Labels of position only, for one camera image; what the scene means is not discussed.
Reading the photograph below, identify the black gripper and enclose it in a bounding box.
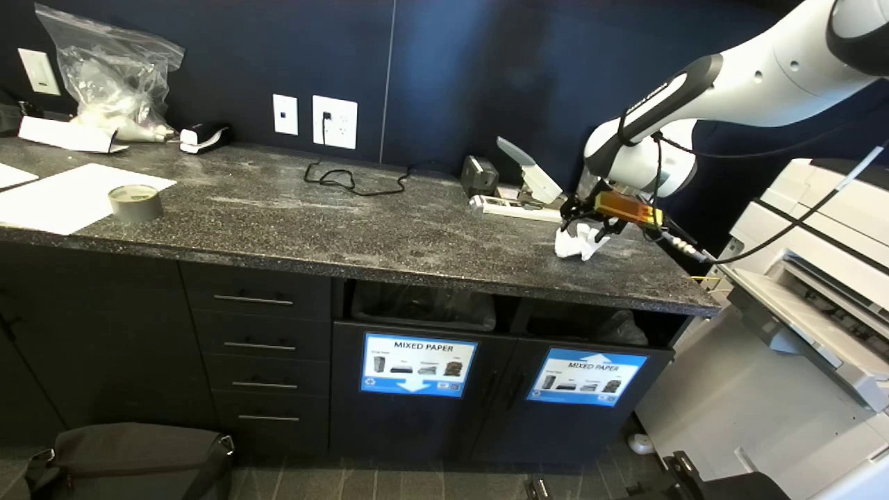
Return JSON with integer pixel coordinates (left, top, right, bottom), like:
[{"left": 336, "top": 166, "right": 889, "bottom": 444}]
[{"left": 560, "top": 195, "right": 610, "bottom": 253}]

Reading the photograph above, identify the small white paper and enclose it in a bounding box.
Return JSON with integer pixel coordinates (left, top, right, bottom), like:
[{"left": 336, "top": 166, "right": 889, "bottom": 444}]
[{"left": 553, "top": 220, "right": 616, "bottom": 264}]

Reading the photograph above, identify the dark recycling bin cabinet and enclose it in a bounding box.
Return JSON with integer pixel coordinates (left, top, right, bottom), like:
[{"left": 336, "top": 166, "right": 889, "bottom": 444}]
[{"left": 329, "top": 276, "right": 679, "bottom": 466}]

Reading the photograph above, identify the black wheeled base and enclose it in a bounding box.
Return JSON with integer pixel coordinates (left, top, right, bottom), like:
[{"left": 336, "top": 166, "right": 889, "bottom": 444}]
[{"left": 661, "top": 449, "right": 790, "bottom": 500}]

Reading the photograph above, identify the white folded paper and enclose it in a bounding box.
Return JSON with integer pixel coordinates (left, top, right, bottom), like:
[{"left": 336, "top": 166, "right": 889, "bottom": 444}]
[{"left": 16, "top": 113, "right": 134, "bottom": 157}]

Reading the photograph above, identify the black tape dispenser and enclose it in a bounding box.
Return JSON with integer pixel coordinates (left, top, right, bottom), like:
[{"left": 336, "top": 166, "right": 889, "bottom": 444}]
[{"left": 458, "top": 152, "right": 503, "bottom": 196}]

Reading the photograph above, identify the blue label with up arrow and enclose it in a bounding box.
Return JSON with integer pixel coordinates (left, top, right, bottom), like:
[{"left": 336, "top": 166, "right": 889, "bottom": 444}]
[{"left": 525, "top": 346, "right": 650, "bottom": 410}]

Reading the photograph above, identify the blue label with down arrow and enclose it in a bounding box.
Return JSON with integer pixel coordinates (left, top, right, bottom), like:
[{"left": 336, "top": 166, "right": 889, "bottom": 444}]
[{"left": 360, "top": 331, "right": 480, "bottom": 403}]

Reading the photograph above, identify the white office printer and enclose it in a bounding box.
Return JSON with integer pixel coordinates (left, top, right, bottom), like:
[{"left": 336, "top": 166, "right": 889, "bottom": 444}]
[{"left": 626, "top": 155, "right": 889, "bottom": 500}]

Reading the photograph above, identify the grey tape roll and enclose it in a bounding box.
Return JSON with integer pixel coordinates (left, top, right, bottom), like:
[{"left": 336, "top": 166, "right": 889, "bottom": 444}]
[{"left": 105, "top": 181, "right": 164, "bottom": 221}]

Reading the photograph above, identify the dark drawer cabinet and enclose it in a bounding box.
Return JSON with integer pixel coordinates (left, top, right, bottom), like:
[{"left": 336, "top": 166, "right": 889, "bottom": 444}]
[{"left": 0, "top": 242, "right": 334, "bottom": 456}]

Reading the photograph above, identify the clear plastic bag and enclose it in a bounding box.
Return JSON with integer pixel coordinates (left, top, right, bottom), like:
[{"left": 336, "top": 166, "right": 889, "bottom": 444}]
[{"left": 34, "top": 0, "right": 187, "bottom": 141}]

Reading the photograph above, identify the black bag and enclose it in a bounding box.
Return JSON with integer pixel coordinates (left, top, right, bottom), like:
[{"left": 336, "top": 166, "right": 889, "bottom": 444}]
[{"left": 26, "top": 421, "right": 240, "bottom": 500}]

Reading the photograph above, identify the white paper sheet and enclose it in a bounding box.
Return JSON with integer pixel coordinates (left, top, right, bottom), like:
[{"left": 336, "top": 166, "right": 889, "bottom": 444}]
[{"left": 0, "top": 162, "right": 178, "bottom": 239}]

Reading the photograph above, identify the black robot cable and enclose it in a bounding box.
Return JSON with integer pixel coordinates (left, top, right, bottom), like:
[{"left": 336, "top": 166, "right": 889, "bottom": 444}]
[{"left": 648, "top": 128, "right": 887, "bottom": 269}]

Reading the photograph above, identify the thin black cable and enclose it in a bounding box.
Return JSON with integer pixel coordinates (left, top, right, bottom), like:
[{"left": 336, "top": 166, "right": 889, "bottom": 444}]
[{"left": 304, "top": 157, "right": 414, "bottom": 201}]

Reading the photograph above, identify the white wall outlet plate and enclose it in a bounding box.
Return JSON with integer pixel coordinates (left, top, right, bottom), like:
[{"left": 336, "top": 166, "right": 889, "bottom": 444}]
[{"left": 312, "top": 92, "right": 361, "bottom": 152}]

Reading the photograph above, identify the small white switch plate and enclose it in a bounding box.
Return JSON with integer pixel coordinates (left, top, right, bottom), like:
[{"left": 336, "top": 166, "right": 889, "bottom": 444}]
[{"left": 269, "top": 92, "right": 304, "bottom": 139}]

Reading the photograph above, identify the silver drawer handle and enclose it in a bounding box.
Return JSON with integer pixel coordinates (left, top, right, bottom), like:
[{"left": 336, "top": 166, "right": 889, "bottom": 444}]
[
  {"left": 237, "top": 410, "right": 304, "bottom": 427},
  {"left": 228, "top": 378, "right": 304, "bottom": 394},
  {"left": 211, "top": 292, "right": 298, "bottom": 307},
  {"left": 223, "top": 339, "right": 300, "bottom": 356}
]

